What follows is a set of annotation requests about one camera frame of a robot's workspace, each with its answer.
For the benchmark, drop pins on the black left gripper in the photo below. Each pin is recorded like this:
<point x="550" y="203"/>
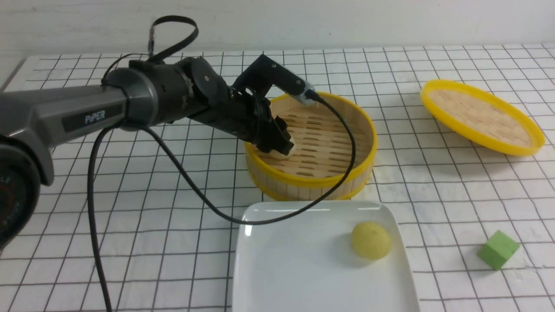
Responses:
<point x="241" y="115"/>

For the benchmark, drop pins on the yellow steamed bun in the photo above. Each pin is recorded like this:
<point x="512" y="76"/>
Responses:
<point x="370" y="240"/>

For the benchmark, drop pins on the beige steamed bun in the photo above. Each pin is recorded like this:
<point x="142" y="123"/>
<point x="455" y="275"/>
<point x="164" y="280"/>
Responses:
<point x="288" y="152"/>

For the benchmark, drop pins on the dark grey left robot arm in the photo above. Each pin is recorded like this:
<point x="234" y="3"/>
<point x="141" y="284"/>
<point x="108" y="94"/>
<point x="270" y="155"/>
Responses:
<point x="143" y="94"/>

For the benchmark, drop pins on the white square plate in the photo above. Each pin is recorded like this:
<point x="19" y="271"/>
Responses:
<point x="306" y="264"/>

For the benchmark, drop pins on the yellow-rimmed bamboo steamer basket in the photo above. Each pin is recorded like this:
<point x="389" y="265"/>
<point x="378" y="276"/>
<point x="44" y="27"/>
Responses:
<point x="322" y="151"/>

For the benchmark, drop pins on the white grid-patterned tablecloth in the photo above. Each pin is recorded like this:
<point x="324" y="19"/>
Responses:
<point x="163" y="250"/>

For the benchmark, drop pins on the yellow-rimmed bamboo steamer lid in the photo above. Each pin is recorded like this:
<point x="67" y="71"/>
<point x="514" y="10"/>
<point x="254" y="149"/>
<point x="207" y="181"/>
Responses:
<point x="482" y="117"/>

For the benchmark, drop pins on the green foam cube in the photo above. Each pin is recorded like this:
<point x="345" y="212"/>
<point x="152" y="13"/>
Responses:
<point x="497" y="250"/>

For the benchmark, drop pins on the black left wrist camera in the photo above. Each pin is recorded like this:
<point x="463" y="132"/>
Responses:
<point x="277" y="80"/>

